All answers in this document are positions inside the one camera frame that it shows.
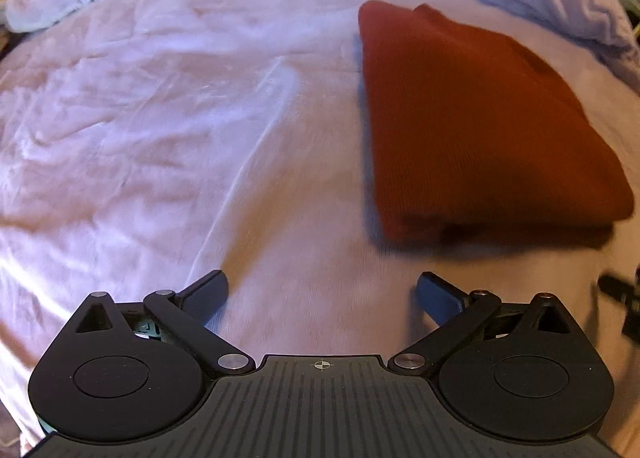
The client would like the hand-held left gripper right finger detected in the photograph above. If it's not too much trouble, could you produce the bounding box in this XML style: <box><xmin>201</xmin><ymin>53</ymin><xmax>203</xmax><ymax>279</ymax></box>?
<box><xmin>391</xmin><ymin>271</ymin><xmax>583</xmax><ymax>380</ymax></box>

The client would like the red knit sweater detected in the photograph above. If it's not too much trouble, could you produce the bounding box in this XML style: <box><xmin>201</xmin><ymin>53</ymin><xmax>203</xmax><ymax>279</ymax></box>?
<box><xmin>357</xmin><ymin>0</ymin><xmax>636</xmax><ymax>246</ymax></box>

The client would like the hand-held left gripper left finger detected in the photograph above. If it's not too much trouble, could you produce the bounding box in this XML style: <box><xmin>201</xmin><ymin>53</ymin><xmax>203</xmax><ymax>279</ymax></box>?
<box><xmin>65</xmin><ymin>269</ymin><xmax>256</xmax><ymax>381</ymax></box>

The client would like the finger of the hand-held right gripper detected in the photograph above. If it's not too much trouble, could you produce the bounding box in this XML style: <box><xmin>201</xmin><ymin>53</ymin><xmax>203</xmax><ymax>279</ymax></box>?
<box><xmin>597</xmin><ymin>265</ymin><xmax>640</xmax><ymax>306</ymax></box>

